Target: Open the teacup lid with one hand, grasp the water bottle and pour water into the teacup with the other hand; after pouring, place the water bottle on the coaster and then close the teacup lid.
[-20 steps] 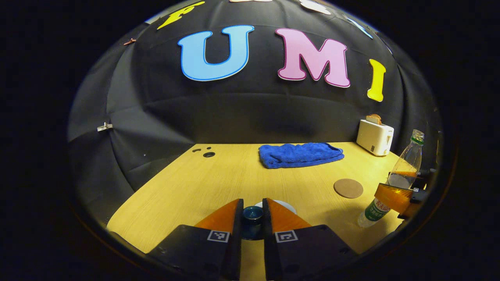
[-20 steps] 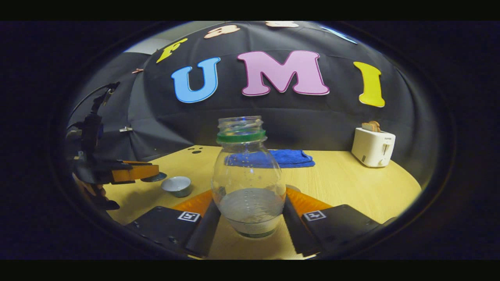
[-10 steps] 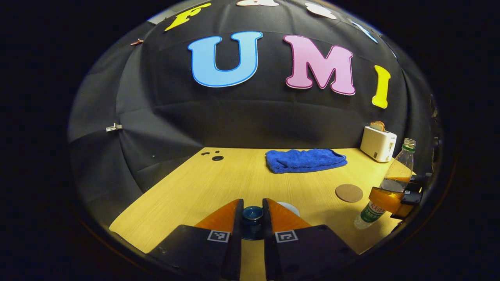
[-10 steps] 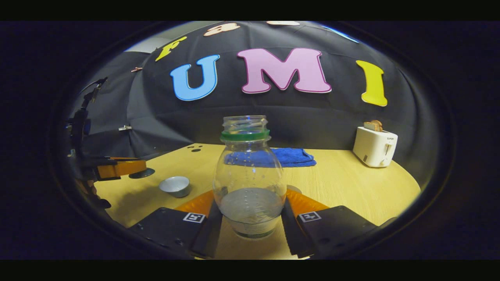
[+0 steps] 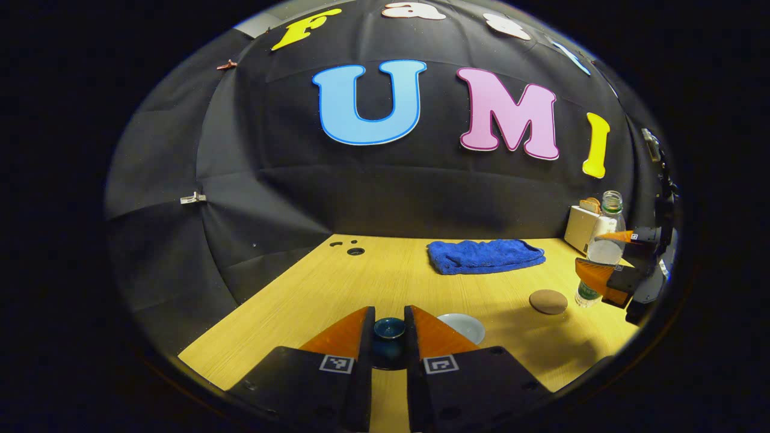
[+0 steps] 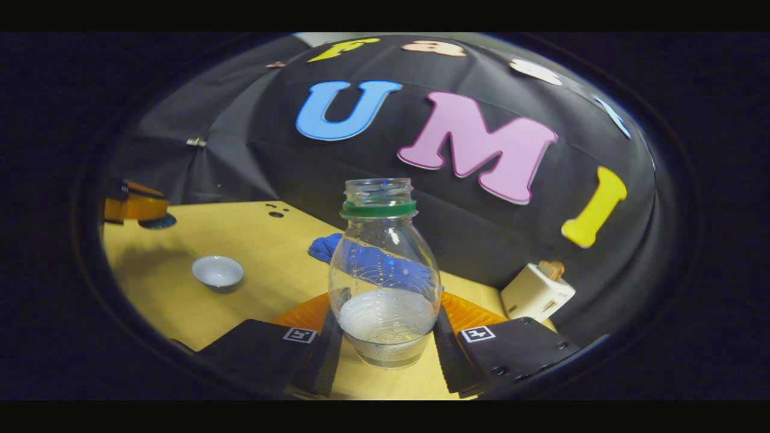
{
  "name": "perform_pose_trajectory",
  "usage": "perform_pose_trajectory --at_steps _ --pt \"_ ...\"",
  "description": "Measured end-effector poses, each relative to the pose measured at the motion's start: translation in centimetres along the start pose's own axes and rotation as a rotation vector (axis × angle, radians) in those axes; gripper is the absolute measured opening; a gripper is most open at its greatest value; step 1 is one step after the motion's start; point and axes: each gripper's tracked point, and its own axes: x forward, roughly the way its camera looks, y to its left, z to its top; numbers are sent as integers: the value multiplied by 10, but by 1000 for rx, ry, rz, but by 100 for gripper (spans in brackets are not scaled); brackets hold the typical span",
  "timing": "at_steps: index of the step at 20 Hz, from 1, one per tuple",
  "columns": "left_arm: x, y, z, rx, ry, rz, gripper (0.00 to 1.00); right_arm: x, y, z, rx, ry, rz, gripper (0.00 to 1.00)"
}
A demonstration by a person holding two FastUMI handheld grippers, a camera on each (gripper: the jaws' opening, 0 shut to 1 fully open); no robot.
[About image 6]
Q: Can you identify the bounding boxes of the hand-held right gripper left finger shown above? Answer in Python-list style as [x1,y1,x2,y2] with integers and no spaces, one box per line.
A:
[196,292,343,399]

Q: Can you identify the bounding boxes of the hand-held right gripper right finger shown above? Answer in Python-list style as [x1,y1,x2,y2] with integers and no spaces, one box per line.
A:
[433,292,581,399]

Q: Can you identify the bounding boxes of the small white teacup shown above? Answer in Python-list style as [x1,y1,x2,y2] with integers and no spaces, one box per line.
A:
[192,256,244,294]

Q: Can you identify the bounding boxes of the clear plastic water bottle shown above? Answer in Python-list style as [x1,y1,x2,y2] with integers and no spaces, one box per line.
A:
[328,178,443,369]

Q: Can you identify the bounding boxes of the white toaster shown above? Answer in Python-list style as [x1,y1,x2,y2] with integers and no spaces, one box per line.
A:
[500,263,576,322]

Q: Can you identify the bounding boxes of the blue towel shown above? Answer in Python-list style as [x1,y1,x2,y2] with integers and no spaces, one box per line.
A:
[309,233,446,290]

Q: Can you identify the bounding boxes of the black backdrop cloth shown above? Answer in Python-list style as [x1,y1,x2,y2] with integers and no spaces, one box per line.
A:
[111,33,659,349]

